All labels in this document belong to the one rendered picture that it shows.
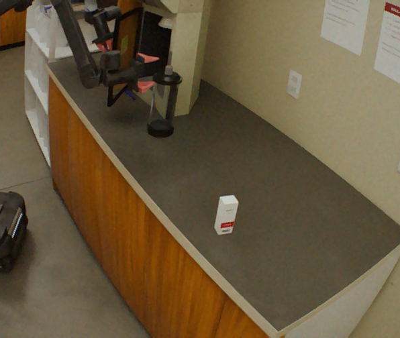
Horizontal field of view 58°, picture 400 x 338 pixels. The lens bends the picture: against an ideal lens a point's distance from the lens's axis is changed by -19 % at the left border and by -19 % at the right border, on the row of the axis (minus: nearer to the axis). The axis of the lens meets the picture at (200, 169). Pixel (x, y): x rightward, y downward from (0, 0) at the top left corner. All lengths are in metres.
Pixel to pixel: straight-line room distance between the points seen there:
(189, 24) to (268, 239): 0.87
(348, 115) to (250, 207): 0.54
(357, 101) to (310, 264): 0.65
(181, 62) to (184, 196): 0.58
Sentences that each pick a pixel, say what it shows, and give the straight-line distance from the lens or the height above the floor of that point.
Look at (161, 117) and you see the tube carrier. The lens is 1.58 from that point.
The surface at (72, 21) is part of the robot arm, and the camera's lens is 1.42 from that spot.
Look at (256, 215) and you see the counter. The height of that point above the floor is 0.94.
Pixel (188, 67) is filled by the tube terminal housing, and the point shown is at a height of 1.16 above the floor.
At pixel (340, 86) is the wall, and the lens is 1.58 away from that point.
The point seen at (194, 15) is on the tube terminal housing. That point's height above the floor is 1.40.
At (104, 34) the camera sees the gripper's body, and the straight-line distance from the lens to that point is 1.70.
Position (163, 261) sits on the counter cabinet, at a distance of 1.44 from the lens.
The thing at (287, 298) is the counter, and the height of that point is 0.94.
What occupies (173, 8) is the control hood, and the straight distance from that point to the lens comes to 1.59.
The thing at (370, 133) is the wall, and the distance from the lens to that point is 1.53.
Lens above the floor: 1.72
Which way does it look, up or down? 32 degrees down
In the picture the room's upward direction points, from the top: 8 degrees clockwise
